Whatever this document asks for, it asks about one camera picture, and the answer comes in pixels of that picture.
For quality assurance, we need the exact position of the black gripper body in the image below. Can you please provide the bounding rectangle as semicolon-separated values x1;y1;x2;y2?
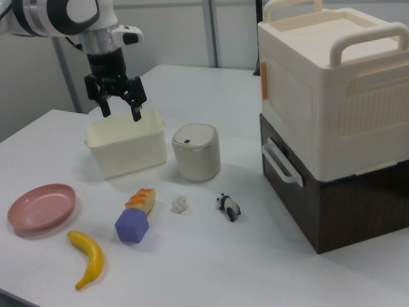
84;47;128;98

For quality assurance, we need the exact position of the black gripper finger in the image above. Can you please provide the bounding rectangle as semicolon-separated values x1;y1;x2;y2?
121;75;148;122
84;75;112;118

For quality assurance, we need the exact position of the bread with orange topping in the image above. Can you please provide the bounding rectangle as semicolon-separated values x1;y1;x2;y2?
124;187;157;216

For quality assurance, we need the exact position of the cream plastic basket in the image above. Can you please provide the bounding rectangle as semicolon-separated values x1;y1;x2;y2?
83;108;168;180

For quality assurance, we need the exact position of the small beige trash can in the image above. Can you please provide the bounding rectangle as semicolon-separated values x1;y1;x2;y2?
171;123;221;183

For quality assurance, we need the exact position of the crumpled white paper ball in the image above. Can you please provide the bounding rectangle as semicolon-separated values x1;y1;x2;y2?
171;194;189;214

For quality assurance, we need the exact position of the pink plate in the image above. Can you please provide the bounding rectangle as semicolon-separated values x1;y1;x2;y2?
6;183;77;232

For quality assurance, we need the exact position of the purple cube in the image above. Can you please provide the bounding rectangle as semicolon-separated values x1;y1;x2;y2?
114;208;151;244

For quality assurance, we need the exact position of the panda toy figure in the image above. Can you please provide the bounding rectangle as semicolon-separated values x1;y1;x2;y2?
215;193;242;223

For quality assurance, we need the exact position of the yellow banana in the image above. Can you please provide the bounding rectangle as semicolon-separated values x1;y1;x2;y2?
66;230;105;291

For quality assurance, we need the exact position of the dark brown drawer box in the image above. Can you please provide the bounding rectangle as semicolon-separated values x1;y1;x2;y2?
259;113;409;255

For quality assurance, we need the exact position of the grey metal frame post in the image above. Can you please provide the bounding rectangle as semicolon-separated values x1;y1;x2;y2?
50;36;81;113

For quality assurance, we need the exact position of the grey partition frame post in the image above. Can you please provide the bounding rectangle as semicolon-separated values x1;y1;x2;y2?
203;0;222;68

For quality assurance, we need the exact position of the black hanging cable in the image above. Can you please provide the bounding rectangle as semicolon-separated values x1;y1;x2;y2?
253;0;265;77

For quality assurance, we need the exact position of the white drawer handle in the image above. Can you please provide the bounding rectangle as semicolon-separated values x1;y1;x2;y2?
261;137;304;187

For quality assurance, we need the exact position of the cream storage box with handles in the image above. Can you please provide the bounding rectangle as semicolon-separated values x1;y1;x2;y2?
257;0;409;179

